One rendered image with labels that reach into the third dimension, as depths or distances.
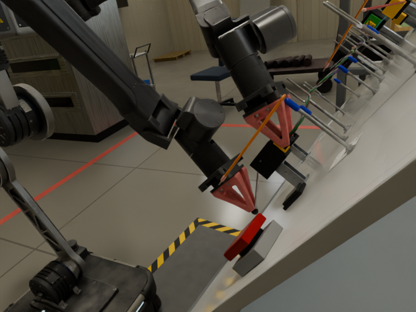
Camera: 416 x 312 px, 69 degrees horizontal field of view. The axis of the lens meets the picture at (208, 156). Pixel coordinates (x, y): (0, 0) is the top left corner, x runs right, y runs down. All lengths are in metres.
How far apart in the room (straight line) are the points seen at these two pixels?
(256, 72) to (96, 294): 1.34
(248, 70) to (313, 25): 9.79
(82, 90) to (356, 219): 3.87
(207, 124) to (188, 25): 11.11
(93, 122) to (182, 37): 8.10
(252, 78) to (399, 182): 0.33
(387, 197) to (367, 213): 0.02
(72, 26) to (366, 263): 0.74
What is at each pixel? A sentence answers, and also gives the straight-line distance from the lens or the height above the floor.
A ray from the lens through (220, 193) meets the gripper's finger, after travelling 0.58.
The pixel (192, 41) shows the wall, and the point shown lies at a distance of 11.59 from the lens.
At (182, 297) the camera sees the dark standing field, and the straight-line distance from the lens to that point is 1.81.
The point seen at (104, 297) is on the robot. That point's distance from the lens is 1.60.
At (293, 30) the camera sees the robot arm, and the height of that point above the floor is 1.31.
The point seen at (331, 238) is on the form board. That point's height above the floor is 1.20.
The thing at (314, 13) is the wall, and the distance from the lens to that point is 10.26.
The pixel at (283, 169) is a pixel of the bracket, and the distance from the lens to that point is 0.54.
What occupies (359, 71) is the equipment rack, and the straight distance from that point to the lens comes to 1.48.
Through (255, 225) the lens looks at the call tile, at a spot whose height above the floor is 1.13.
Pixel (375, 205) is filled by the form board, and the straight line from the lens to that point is 0.23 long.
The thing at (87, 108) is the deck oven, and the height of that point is 0.48.
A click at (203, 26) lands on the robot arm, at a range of 0.57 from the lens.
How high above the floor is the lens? 1.37
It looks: 26 degrees down
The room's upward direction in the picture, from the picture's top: 9 degrees counter-clockwise
